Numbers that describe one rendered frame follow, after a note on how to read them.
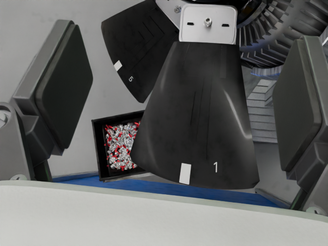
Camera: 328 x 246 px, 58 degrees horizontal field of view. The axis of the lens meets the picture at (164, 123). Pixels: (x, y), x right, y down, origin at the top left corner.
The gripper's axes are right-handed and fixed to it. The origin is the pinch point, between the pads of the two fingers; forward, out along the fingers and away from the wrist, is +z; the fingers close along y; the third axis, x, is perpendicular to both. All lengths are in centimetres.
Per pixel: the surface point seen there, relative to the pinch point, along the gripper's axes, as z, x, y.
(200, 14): 35.0, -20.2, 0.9
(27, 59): 120, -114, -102
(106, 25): 52, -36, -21
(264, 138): 81, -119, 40
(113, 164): 29, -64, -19
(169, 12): 44, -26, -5
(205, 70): 27.2, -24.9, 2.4
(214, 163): 15.1, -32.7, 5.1
